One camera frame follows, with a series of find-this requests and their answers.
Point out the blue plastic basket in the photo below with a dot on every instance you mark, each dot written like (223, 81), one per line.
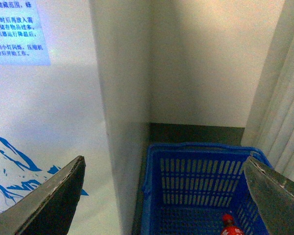
(189, 186)

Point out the red iced tea bottle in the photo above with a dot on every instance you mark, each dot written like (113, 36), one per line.
(229, 227)

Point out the white pleated curtain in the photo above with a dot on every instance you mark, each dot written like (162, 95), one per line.
(270, 125)

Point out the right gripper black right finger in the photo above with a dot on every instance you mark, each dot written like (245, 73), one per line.
(273, 194)

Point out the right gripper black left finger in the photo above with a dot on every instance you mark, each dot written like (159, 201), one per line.
(50, 208)

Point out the white chest freezer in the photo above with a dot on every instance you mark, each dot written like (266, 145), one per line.
(74, 82)

